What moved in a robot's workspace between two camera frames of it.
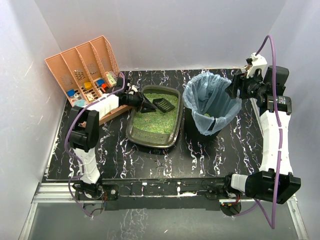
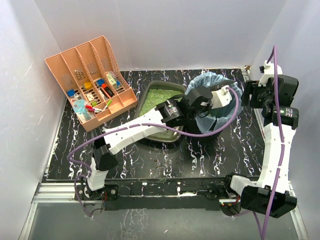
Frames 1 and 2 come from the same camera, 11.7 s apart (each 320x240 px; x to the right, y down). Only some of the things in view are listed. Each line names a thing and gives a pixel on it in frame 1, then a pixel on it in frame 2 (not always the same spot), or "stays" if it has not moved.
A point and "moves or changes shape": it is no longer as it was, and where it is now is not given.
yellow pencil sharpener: (87, 85) stays
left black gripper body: (141, 101) -> (200, 124)
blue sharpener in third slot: (100, 81) stays
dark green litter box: (156, 129) moves or changes shape
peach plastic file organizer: (89, 70) stays
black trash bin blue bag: (207, 105) stays
